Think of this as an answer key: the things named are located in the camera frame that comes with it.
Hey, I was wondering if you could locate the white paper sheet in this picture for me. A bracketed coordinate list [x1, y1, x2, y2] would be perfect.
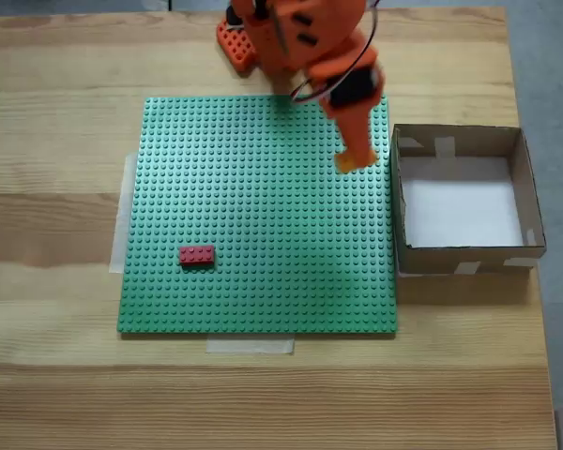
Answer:
[398, 157, 525, 248]

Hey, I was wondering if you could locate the yellow lego block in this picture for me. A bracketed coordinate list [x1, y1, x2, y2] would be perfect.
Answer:
[335, 150, 378, 173]

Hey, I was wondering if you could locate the open cardboard box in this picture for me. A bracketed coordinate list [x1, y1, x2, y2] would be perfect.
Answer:
[390, 123, 548, 278]

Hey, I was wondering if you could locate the green lego baseplate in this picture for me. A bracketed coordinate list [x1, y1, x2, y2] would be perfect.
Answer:
[116, 93, 400, 337]

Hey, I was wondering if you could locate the red lego block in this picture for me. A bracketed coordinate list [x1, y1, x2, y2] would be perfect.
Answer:
[177, 245, 217, 268]

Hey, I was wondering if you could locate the red white black servo cable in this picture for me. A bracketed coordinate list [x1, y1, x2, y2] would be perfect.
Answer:
[289, 0, 381, 103]

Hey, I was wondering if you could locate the masking tape strip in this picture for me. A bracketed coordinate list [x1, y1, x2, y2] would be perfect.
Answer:
[108, 152, 140, 276]
[205, 335, 296, 356]

